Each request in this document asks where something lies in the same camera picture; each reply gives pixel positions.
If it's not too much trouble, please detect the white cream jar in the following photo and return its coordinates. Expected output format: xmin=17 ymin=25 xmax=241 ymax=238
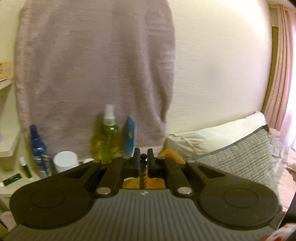
xmin=53 ymin=151 xmax=79 ymax=173

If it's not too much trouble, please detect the long dark bead necklace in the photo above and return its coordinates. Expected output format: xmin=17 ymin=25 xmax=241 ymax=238
xmin=138 ymin=153 xmax=148 ymax=190

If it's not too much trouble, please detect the cream corner shelf unit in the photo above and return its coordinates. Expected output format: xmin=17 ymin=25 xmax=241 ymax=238
xmin=0 ymin=76 xmax=98 ymax=209

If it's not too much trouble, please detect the orange plastic tray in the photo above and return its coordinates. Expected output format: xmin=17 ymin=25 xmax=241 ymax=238
xmin=123 ymin=149 xmax=185 ymax=189

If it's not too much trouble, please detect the small green-label jar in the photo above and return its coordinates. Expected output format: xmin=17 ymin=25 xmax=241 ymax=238
xmin=82 ymin=158 xmax=94 ymax=164

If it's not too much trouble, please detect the black white lip balm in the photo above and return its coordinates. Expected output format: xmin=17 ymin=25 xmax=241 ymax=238
xmin=19 ymin=157 xmax=32 ymax=179

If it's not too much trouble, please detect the dark green lying tube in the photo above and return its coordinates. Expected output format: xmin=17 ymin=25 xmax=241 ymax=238
xmin=0 ymin=173 xmax=22 ymax=187

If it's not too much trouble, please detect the pink curtain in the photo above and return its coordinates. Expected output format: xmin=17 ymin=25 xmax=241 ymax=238
xmin=262 ymin=4 xmax=295 ymax=131

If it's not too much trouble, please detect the blue white tube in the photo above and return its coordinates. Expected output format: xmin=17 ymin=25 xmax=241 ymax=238
xmin=124 ymin=116 xmax=137 ymax=157

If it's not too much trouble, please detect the cardboard box on shelf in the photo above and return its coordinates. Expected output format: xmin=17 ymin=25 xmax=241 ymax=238
xmin=0 ymin=61 xmax=14 ymax=81

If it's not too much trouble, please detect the cream pillow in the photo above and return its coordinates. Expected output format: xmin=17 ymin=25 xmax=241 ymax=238
xmin=165 ymin=111 xmax=266 ymax=159

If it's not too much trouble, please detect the grey woven pillow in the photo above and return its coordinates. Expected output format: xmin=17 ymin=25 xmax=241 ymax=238
xmin=186 ymin=126 xmax=280 ymax=202

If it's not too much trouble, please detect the green olive spray bottle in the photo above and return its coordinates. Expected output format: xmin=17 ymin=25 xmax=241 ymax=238
xmin=91 ymin=104 xmax=121 ymax=164

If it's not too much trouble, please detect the blue spray bottle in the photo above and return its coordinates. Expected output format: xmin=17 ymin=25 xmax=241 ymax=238
xmin=30 ymin=125 xmax=51 ymax=178

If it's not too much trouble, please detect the hanging mauve towel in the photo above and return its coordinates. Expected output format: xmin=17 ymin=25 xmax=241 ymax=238
xmin=16 ymin=1 xmax=175 ymax=158

